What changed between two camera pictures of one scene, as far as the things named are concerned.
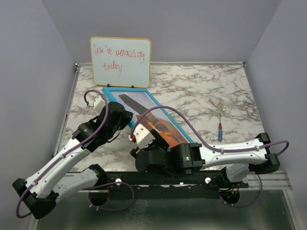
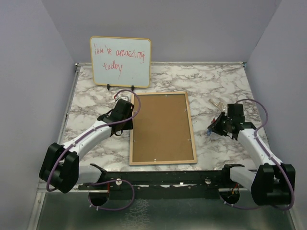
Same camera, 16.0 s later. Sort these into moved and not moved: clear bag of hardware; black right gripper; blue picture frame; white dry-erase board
Moved: blue picture frame; black right gripper
Not moved: white dry-erase board; clear bag of hardware
